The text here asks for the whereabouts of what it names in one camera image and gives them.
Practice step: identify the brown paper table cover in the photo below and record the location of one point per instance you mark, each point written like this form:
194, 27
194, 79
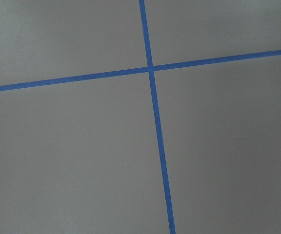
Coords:
140, 116

